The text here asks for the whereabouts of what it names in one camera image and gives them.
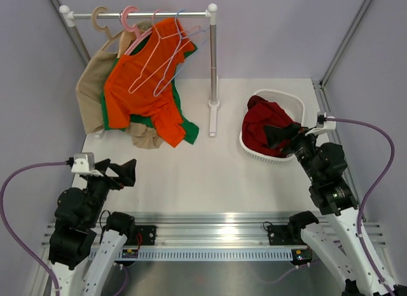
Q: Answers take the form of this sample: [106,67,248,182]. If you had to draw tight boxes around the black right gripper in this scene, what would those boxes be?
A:
[263,123,322,183]

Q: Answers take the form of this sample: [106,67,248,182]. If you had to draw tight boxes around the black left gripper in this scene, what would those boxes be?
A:
[85,158,135,226]

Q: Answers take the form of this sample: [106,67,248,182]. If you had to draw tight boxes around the dark red t shirt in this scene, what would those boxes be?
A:
[242,95,294,159]

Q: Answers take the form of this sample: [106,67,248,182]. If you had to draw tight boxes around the pink plastic hanger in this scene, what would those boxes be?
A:
[128,9,202,94]
[118,6,152,57]

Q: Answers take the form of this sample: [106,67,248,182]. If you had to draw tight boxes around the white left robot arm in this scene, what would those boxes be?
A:
[48,153,141,295]

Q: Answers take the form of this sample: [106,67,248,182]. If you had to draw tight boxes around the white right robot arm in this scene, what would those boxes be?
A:
[263,116,406,295]

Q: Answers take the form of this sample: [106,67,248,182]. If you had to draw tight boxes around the green t shirt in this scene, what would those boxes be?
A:
[100,42,199,144]

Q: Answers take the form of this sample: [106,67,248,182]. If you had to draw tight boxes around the beige t shirt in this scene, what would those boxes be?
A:
[76,20,163,150]

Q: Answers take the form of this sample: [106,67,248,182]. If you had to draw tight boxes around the orange t shirt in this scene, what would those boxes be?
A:
[104,18,193,147]

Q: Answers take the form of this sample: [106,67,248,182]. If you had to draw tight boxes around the beige wooden hanger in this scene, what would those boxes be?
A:
[92,6,123,52]

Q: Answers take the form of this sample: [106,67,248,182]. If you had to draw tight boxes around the white plastic laundry basket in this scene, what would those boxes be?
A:
[239,88,305,165]

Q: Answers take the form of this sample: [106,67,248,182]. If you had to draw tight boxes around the white metal clothes rack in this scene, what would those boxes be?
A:
[58,3,221,137]

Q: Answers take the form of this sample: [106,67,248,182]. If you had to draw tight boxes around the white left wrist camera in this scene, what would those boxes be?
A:
[71,153,102,176]

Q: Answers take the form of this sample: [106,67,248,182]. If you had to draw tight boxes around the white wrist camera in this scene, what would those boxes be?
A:
[71,153,102,176]
[305,113,336,136]

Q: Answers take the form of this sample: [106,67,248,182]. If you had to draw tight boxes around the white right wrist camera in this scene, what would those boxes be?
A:
[305,113,336,136]

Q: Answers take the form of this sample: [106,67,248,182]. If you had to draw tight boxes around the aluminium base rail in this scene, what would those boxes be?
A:
[40,211,387,248]

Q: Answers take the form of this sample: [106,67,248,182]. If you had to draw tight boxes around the white slotted cable duct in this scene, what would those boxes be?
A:
[113,248,294,262]

